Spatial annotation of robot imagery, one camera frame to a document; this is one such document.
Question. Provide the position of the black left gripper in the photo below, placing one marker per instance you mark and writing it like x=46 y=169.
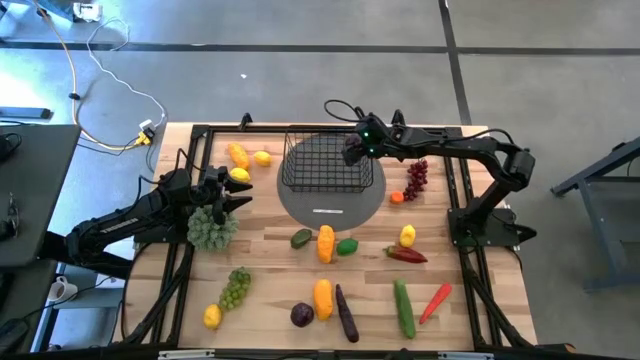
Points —
x=215 y=182

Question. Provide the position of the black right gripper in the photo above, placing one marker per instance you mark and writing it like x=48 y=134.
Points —
x=372 y=136

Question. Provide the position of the yellow lemon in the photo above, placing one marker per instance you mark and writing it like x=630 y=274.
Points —
x=240 y=175
x=212 y=317
x=262 y=158

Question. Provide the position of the orange mango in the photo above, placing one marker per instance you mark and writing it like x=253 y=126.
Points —
x=323 y=300
x=239 y=156
x=326 y=245

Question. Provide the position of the small orange tangerine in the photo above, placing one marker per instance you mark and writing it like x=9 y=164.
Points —
x=396 y=198

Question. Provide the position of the red grape bunch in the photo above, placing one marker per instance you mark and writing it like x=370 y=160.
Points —
x=417 y=177

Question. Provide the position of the dark green avocado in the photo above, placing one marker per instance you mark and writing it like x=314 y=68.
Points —
x=301 y=239

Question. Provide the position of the green grape bunch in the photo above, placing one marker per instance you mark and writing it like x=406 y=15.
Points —
x=235 y=290

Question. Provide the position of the green lime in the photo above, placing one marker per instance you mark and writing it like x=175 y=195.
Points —
x=347 y=247

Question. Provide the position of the yellow lumpy fruit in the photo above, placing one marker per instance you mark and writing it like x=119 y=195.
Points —
x=407 y=236

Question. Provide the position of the red chili pepper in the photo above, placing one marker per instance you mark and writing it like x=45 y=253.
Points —
x=407 y=255

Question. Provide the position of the dark purple round fruit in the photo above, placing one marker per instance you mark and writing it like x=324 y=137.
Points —
x=302 y=315

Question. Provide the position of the green cucumber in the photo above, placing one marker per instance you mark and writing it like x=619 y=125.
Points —
x=404 y=307

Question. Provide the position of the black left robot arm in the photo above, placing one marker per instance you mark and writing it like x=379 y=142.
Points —
x=120 y=227

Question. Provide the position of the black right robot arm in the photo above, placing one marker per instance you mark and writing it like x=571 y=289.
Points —
x=465 y=145

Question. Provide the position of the green leafy lettuce head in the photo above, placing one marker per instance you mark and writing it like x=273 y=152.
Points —
x=210 y=235

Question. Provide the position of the grey round woven placemat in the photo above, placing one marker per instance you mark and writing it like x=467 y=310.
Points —
x=345 y=210

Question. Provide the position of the white placemat label strip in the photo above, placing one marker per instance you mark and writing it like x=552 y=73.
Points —
x=327 y=211

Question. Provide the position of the yellow plug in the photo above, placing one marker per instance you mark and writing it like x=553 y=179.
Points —
x=143 y=138

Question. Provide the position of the white power adapter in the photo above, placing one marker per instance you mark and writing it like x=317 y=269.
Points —
x=147 y=125

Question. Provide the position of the black desk beam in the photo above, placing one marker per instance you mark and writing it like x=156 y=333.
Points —
x=117 y=270

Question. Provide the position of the long purple eggplant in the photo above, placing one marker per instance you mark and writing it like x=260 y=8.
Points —
x=346 y=315

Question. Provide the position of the orange carrot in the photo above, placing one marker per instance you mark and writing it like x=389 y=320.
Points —
x=436 y=302

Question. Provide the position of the white mug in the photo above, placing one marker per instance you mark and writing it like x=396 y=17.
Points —
x=62 y=290

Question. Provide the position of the black desk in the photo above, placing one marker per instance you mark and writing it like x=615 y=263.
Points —
x=35 y=190

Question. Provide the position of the black flat bar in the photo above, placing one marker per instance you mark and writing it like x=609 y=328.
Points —
x=25 y=113

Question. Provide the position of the black headphones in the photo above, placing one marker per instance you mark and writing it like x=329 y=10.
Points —
x=7 y=145

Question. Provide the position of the white crumpled cloth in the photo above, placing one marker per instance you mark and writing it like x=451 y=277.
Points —
x=89 y=11

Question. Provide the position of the grey metal table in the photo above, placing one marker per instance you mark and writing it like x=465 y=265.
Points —
x=592 y=235

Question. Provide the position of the black floor device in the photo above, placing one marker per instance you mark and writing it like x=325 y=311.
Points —
x=12 y=334

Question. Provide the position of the black frame clamp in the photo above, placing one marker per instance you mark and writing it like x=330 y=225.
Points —
x=398 y=117
x=245 y=121

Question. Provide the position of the black aluminium table frame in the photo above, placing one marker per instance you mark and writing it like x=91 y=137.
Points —
x=197 y=131

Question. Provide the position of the silver edge bracket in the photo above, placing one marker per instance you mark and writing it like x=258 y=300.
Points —
x=465 y=356
x=185 y=355

